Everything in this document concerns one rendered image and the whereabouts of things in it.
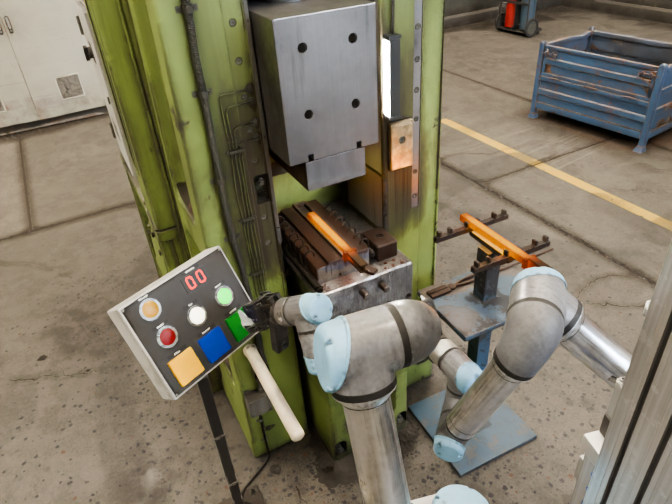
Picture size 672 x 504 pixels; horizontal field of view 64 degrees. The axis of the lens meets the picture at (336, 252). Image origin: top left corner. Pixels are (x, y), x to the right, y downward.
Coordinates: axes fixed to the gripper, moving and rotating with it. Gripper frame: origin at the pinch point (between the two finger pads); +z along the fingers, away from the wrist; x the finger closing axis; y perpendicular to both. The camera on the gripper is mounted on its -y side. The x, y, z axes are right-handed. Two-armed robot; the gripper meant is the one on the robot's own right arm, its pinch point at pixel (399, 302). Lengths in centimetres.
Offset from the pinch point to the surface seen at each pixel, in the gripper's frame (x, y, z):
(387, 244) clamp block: 15.1, 2.2, 30.8
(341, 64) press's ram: 1, -62, 31
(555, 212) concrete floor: 213, 100, 126
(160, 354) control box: -67, -7, 8
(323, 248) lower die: -5.8, 0.9, 39.1
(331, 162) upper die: -4.2, -34.4, 30.6
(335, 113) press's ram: -2, -49, 31
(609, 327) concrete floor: 148, 100, 25
